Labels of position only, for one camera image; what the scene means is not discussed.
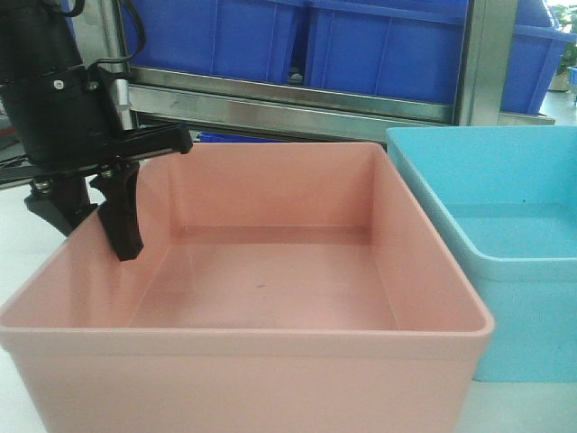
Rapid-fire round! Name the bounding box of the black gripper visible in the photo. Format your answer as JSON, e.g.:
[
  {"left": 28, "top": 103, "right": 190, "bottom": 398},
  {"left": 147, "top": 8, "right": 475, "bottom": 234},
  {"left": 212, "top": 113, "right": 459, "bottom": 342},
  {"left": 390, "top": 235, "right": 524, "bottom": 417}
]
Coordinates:
[{"left": 1, "top": 66, "right": 191, "bottom": 262}]

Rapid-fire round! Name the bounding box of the pink plastic box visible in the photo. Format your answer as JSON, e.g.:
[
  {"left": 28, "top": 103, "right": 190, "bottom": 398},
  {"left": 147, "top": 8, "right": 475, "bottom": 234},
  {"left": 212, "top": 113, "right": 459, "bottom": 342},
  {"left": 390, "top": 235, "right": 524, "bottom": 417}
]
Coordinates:
[{"left": 1, "top": 143, "right": 494, "bottom": 432}]

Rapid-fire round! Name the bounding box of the light blue plastic box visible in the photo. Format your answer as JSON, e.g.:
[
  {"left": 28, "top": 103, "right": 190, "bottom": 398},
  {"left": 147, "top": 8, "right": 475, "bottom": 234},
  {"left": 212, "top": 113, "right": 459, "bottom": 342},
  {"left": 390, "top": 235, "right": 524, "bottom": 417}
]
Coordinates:
[{"left": 386, "top": 125, "right": 576, "bottom": 382}]

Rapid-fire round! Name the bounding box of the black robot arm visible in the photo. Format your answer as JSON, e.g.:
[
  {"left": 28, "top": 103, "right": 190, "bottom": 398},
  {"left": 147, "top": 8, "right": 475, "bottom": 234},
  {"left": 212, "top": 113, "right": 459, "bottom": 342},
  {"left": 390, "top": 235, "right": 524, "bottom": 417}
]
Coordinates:
[{"left": 1, "top": 1, "right": 192, "bottom": 261}]

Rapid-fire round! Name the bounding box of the stainless steel shelf rack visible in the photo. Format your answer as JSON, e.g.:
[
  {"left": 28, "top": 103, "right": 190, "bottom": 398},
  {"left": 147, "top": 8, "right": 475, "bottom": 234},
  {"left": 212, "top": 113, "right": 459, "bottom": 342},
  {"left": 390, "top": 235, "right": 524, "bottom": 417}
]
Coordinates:
[{"left": 114, "top": 1, "right": 555, "bottom": 142}]

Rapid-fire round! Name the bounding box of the blue crate lower shelf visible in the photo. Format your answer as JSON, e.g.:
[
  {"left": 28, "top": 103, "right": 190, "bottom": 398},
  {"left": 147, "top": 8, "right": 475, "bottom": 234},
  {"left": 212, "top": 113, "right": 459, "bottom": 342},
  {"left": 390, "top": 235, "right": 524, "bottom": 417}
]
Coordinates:
[{"left": 195, "top": 132, "right": 281, "bottom": 143}]

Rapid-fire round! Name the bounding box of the blue crate middle left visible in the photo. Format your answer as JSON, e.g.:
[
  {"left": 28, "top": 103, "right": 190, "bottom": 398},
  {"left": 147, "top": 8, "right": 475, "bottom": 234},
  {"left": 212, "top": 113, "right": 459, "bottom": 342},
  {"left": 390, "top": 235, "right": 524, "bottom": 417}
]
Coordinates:
[{"left": 131, "top": 1, "right": 307, "bottom": 84}]

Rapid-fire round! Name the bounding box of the blue crate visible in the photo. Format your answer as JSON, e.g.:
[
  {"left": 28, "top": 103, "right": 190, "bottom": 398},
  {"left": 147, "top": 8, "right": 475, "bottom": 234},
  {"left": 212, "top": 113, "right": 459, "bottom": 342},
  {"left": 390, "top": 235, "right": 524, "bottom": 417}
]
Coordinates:
[
  {"left": 500, "top": 1, "right": 576, "bottom": 115},
  {"left": 304, "top": 1, "right": 466, "bottom": 105},
  {"left": 131, "top": 1, "right": 307, "bottom": 84}
]

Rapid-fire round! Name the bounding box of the blue crate middle right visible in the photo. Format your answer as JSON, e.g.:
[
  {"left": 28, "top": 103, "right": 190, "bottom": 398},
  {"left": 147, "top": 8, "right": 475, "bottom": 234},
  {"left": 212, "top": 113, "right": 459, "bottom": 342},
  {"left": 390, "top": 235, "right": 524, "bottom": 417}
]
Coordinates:
[{"left": 304, "top": 1, "right": 466, "bottom": 105}]

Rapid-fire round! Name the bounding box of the blue crate far right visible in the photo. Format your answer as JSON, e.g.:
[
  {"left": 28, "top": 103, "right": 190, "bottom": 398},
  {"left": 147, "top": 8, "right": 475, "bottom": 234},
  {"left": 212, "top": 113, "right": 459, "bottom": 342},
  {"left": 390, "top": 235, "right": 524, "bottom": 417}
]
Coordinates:
[{"left": 500, "top": 1, "right": 576, "bottom": 115}]

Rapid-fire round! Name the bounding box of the potted green plant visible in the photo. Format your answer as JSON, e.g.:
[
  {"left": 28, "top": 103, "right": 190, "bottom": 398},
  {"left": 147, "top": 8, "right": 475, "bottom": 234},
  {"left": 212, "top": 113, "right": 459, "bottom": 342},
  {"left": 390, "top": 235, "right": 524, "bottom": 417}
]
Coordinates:
[{"left": 549, "top": 3, "right": 577, "bottom": 94}]

